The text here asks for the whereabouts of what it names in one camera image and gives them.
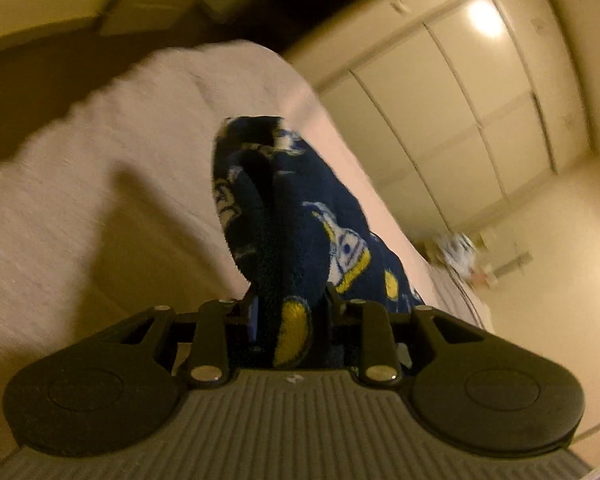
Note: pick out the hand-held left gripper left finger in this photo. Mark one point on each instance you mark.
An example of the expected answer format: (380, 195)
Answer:
(250, 317)

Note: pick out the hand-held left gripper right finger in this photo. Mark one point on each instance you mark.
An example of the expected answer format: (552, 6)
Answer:
(332, 310)

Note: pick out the navy printed fleece pajama garment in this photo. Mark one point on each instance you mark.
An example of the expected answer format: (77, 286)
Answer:
(300, 220)

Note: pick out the blue white crumpled item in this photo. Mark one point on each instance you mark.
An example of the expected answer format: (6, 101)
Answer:
(460, 251)

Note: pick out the pink grey striped blanket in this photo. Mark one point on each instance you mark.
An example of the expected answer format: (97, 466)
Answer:
(130, 135)

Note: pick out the cream wardrobe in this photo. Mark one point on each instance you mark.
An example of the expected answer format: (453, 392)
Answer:
(455, 100)

